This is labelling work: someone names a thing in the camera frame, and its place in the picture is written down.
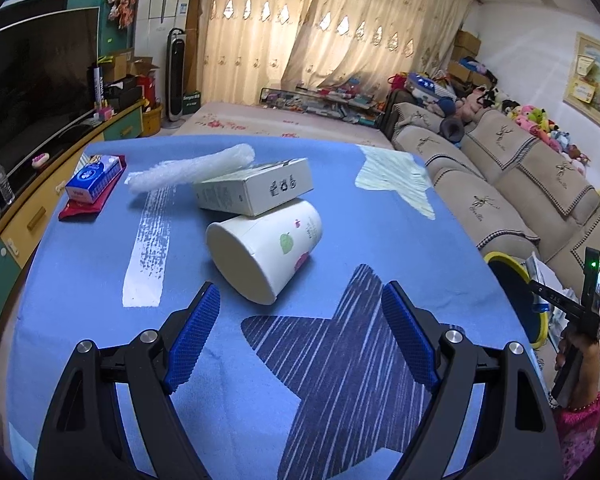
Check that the yellow rimmed blue bin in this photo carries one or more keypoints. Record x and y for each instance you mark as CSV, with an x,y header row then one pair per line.
x,y
522,300

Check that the blue tissue pack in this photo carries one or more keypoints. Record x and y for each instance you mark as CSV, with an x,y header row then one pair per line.
x,y
92,177

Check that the pink plush bear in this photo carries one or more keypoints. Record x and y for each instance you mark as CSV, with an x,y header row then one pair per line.
x,y
472,102

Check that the beige sofa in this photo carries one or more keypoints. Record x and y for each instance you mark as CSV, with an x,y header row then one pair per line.
x,y
505,180

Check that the open cardboard boxes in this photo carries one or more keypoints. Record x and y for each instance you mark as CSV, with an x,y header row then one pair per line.
x,y
130,65

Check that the red bag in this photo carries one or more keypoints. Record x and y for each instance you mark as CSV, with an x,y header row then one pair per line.
x,y
397,82

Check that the blue and white pack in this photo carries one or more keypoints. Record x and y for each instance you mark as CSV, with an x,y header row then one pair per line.
x,y
430,85

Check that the green box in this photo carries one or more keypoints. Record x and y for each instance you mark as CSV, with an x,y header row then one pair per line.
x,y
191,102

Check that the beige embroidered curtain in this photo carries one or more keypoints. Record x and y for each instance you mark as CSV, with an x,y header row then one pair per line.
x,y
305,35

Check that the floral floor mat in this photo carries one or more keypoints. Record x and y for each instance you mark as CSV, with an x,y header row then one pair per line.
x,y
240,120

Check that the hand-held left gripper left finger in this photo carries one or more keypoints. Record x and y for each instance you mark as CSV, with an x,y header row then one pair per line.
x,y
192,340

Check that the pile of plush toys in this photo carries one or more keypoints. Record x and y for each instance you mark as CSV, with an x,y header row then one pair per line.
x,y
535,120

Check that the red flat packet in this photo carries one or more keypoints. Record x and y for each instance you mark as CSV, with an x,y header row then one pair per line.
x,y
80,211

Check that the blue star print tablecloth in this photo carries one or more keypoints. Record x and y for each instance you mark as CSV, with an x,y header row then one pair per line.
x,y
305,360

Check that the black tower fan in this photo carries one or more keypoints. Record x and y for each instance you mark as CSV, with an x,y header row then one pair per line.
x,y
176,75

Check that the white paper cup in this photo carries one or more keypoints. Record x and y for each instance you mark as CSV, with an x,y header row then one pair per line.
x,y
275,245

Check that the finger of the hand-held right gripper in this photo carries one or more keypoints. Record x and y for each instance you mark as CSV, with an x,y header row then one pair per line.
x,y
557,296

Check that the small pink object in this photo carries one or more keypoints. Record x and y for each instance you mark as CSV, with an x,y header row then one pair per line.
x,y
41,159

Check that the black television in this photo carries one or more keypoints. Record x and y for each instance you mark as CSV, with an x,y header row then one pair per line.
x,y
30,85

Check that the clear water bottle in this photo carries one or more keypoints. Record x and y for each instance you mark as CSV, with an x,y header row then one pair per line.
x,y
4,185

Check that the large brown cardboard sheet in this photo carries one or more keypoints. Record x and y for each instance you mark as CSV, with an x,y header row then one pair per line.
x,y
195,35

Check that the white floor air conditioner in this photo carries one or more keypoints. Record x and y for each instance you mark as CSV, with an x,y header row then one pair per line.
x,y
160,5

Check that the yellow basin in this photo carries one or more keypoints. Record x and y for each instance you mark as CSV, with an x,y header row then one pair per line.
x,y
151,120

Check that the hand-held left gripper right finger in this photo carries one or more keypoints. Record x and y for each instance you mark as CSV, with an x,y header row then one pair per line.
x,y
410,340

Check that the artificial flower bunch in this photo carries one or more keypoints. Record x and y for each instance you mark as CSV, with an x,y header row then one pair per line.
x,y
122,2

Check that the clutter of books and toys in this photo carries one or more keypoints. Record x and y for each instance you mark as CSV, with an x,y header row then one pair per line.
x,y
325,102

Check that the white cardboard box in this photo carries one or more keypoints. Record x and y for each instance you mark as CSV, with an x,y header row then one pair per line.
x,y
260,187

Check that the yellow and green television cabinet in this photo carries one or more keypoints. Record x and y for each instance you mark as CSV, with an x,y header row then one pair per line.
x,y
25,220

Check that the stack of cardboard boxes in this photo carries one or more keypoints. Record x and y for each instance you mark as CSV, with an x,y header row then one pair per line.
x,y
467,55

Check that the white bubble wrap roll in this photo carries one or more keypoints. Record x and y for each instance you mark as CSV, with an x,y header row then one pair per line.
x,y
180,172

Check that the person's right hand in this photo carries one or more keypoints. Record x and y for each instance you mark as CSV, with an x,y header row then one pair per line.
x,y
590,375

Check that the person's right forearm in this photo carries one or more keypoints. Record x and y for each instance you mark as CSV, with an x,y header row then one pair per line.
x,y
580,435

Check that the black box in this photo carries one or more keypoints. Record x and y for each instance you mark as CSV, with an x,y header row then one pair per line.
x,y
125,92

